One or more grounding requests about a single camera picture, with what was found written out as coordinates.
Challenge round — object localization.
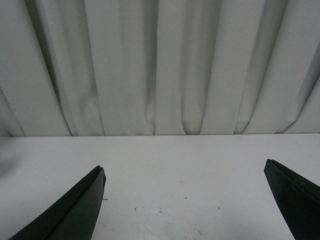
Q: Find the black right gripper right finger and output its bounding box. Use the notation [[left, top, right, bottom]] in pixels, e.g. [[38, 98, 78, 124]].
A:
[[264, 159, 320, 240]]

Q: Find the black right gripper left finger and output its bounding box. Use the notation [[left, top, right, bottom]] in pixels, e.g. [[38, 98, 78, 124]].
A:
[[10, 165, 106, 240]]

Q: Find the grey pleated curtain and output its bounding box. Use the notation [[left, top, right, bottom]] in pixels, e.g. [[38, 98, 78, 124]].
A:
[[0, 0, 320, 137]]

